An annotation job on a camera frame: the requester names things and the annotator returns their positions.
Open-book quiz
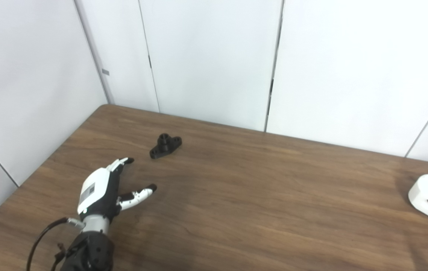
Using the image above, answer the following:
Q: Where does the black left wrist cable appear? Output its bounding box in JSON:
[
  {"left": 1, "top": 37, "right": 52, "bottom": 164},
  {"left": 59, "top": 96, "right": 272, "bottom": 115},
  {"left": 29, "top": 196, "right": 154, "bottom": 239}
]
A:
[{"left": 26, "top": 217, "right": 86, "bottom": 271}]

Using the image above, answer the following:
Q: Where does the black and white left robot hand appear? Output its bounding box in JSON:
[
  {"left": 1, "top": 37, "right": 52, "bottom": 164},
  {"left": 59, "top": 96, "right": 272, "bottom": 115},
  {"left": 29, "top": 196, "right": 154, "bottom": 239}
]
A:
[{"left": 77, "top": 158, "right": 157, "bottom": 221}]

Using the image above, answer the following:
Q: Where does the black flanged holder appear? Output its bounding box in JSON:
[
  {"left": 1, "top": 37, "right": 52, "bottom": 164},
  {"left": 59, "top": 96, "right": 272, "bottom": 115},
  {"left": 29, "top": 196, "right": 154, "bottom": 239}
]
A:
[{"left": 149, "top": 133, "right": 182, "bottom": 160}]

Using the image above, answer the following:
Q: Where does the thin black arm wire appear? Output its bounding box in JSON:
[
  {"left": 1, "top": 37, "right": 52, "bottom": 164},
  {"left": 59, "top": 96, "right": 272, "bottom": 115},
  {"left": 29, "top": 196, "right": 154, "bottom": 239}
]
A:
[{"left": 50, "top": 243, "right": 67, "bottom": 271}]

